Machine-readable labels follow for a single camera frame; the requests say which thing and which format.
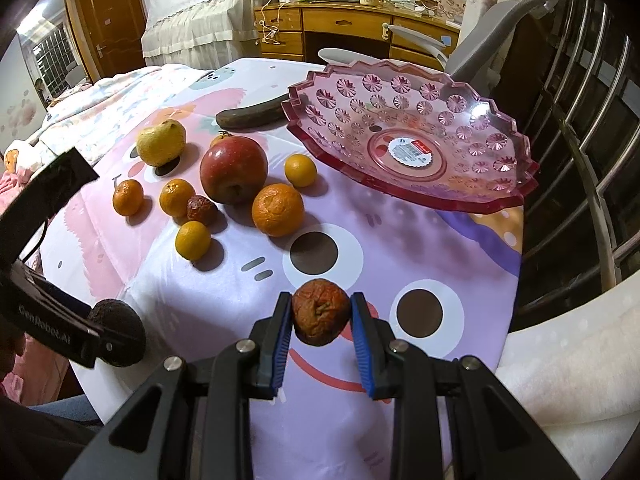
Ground dark avocado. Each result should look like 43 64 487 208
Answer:
88 299 146 367

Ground wrinkled red fruit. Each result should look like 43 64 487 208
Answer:
292 278 352 347

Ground small yellow orange front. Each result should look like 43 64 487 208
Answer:
175 221 212 262

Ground small yellow orange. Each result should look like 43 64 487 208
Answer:
284 154 318 188
175 221 212 262

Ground large wrinkled orange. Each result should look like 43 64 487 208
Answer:
250 183 305 237

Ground yellow pear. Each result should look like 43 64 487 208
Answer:
137 119 186 167

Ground red apple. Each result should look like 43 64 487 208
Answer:
200 136 268 205

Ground small yellow orange back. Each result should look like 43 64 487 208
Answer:
284 154 318 188

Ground blackened banana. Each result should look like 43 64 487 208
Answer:
215 94 288 131

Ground mandarin with stem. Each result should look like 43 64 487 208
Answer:
209 131 232 148

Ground pastel patterned blanket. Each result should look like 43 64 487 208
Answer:
4 64 208 174

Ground red lychee centre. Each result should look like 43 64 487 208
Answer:
186 195 219 226

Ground cartoon printed tablecloth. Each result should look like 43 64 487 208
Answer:
37 56 525 480

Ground white floral curtain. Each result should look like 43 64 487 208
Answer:
496 274 639 479

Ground wooden door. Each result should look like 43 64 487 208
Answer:
75 0 146 77

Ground pink glass fruit bowl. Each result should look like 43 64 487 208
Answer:
282 61 538 214

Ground lace covered piano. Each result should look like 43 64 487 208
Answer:
141 0 262 68

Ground grey office chair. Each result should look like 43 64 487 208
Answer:
303 0 559 81

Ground metal window bars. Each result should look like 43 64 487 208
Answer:
495 0 639 330

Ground wooden desk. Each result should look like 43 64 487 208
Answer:
254 2 459 68

